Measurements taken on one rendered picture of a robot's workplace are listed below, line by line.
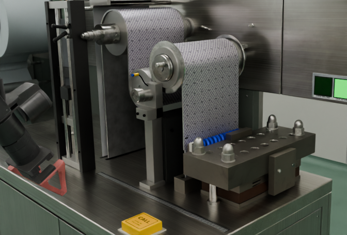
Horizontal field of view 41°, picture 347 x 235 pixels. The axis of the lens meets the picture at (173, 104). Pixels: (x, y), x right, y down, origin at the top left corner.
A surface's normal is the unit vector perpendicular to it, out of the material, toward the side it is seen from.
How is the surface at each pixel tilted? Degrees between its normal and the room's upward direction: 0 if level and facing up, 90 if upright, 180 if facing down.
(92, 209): 0
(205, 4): 90
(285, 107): 90
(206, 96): 90
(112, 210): 0
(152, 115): 90
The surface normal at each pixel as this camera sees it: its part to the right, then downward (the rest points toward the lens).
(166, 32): 0.68, 0.18
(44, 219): -0.74, 0.17
